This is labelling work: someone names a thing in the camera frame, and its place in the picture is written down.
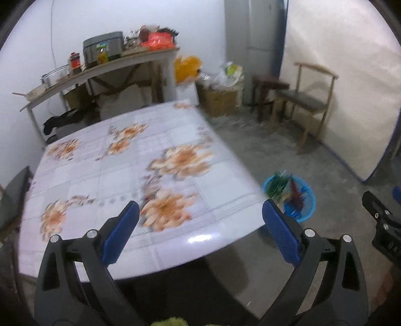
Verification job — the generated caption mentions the wooden chair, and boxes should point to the wooden chair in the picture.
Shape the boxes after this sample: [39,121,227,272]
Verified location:
[271,62,339,154]

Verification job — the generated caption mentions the white sack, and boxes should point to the white sack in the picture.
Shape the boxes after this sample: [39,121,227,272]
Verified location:
[98,88,154,121]

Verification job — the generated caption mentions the green fuzzy garment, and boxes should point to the green fuzzy garment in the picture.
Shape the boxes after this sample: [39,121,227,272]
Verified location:
[150,316,188,326]

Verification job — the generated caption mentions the dark seat chair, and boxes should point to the dark seat chair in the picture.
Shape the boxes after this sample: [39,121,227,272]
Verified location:
[0,166,33,242]

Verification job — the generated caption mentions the red label jar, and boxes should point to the red label jar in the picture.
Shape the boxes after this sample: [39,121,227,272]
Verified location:
[69,52,82,74]

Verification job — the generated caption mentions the grey refrigerator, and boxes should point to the grey refrigerator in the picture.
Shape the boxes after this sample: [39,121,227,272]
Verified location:
[224,0,287,105]

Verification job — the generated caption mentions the red snack packet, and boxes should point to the red snack packet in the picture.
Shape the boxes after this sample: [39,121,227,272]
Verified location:
[289,179,304,206]

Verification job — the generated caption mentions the dark wooden stool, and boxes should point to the dark wooden stool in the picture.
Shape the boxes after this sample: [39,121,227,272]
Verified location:
[251,74,290,123]

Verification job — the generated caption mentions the glass bowl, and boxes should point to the glass bowl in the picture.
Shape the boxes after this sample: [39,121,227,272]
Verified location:
[41,64,70,87]

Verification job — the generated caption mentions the dark snack packets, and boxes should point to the dark snack packets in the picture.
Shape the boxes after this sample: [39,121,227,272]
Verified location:
[125,25,151,47]

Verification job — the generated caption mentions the wooden side table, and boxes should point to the wooden side table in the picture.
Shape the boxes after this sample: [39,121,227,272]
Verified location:
[20,47,180,138]

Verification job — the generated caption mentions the grey rice cooker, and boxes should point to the grey rice cooker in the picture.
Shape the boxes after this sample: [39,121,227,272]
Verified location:
[83,31,124,66]

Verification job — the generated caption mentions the orange plastic bag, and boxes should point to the orange plastic bag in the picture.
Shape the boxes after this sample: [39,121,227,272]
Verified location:
[142,31,176,51]

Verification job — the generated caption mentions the black clothing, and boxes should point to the black clothing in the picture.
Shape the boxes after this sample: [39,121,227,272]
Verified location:
[43,108,94,136]

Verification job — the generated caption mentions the yellow plastic bag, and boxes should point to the yellow plastic bag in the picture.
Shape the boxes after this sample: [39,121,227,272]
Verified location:
[174,56,203,84]

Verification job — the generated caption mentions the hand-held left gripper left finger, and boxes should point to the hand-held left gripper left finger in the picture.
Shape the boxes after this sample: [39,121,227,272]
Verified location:
[34,201,148,326]

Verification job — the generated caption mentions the white patterned bowl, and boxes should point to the white patterned bowl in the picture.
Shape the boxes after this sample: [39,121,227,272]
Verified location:
[27,84,48,101]

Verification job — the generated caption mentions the small cardboard box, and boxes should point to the small cardboard box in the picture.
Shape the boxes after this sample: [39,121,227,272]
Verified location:
[63,85,91,109]

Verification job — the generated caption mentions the blue plastic basket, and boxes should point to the blue plastic basket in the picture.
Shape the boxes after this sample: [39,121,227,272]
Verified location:
[261,176,316,224]

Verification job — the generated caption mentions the cardboard box with bags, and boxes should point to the cardboard box with bags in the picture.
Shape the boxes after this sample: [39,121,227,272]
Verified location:
[200,61,244,91]

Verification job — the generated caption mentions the wall cable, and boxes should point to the wall cable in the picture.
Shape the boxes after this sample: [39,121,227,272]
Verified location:
[50,0,60,68]

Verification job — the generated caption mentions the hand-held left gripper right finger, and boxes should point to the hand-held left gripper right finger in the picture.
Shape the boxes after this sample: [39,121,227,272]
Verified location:
[260,199,369,326]

